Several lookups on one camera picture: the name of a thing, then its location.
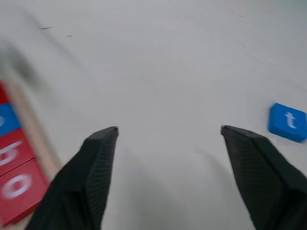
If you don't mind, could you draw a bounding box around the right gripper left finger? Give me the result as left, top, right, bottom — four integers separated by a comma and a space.
25, 126, 120, 230

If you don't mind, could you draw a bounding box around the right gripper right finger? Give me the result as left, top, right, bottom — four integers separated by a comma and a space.
220, 125, 307, 230

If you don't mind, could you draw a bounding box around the red letter tile o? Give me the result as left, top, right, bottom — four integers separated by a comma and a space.
0, 159, 52, 227

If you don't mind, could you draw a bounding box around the red letter tile b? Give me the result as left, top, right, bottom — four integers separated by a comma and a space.
0, 127, 37, 177

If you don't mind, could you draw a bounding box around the wooden letter tray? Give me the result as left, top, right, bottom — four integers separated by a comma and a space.
0, 78, 64, 230

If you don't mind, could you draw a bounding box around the blue letter tile o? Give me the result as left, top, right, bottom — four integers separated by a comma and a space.
0, 103, 23, 138

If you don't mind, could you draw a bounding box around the red letter tile r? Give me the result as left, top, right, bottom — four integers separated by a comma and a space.
0, 81, 12, 106

